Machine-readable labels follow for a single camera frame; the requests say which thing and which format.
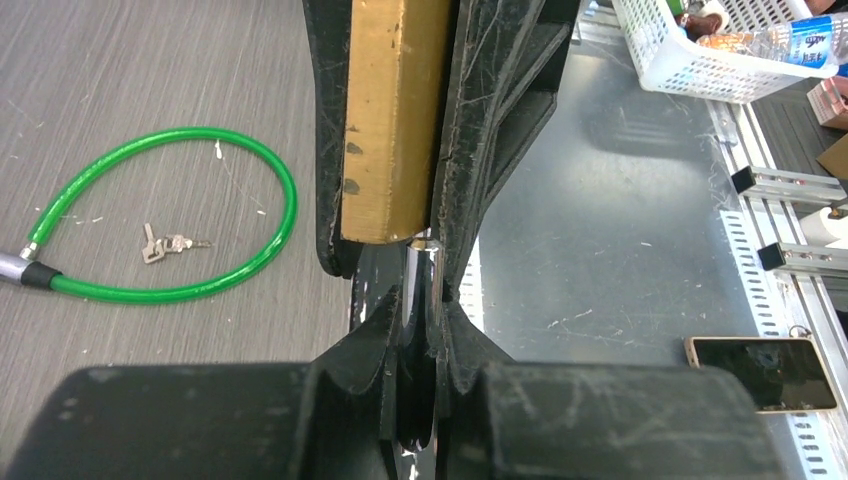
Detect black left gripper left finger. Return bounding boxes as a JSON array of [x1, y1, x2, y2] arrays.
[[6, 290, 399, 479]]

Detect brass padlock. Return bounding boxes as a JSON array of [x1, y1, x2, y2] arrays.
[[341, 1, 453, 451]]

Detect white basket right side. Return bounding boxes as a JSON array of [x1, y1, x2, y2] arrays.
[[613, 1, 839, 104]]

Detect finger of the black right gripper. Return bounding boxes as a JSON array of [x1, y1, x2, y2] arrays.
[[302, 0, 361, 279], [430, 1, 580, 299]]

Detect green cable lock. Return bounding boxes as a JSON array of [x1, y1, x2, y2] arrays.
[[1, 126, 301, 305]]

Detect silver lock keys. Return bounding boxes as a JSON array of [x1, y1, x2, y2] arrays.
[[141, 223, 213, 264]]

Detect gold smartphone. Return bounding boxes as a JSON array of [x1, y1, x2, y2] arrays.
[[684, 337, 839, 414]]

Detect clear water bottle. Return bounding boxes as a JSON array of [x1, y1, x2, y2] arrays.
[[697, 12, 847, 68]]

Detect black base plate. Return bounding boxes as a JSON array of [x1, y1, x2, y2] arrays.
[[349, 243, 405, 331]]

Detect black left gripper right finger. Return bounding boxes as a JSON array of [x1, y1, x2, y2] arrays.
[[435, 302, 786, 479]]

